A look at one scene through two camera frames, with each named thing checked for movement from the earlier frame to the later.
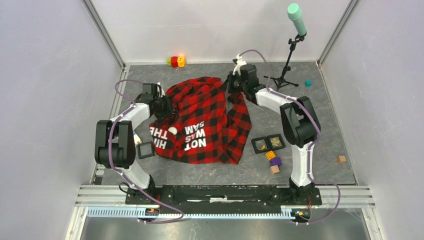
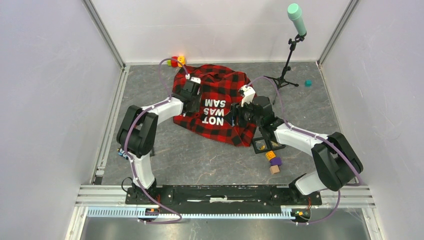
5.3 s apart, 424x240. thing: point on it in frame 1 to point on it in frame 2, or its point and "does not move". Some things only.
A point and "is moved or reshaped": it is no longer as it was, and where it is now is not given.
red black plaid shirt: x=207 y=125 is moved or reshaped
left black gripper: x=170 y=111 to x=196 y=106
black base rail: x=224 y=199 does not move
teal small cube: x=308 y=83 does not move
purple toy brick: x=276 y=161 does not move
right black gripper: x=230 y=78 to x=237 y=110
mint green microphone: x=295 y=13 does not move
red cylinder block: x=174 y=61 does not move
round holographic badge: x=260 y=145 does not move
